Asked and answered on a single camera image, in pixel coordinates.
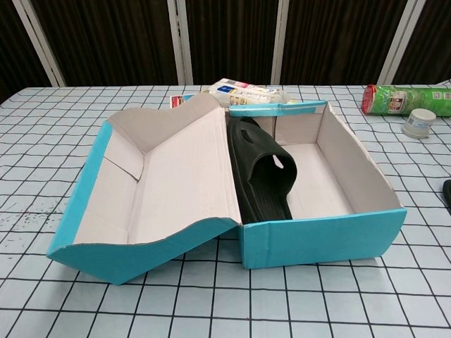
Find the dark folding screen white frame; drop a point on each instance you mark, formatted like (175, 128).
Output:
(105, 35)

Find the red blue photo card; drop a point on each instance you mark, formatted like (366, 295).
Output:
(178, 100)

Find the black rubber slipper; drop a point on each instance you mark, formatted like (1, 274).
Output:
(447, 193)
(260, 155)

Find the light blue shoe box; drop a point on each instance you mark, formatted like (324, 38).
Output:
(310, 243)

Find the small white jar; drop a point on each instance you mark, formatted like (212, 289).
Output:
(418, 123)

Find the white gold snack package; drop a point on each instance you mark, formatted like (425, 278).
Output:
(246, 93)

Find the green chips can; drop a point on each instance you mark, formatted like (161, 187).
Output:
(405, 100)

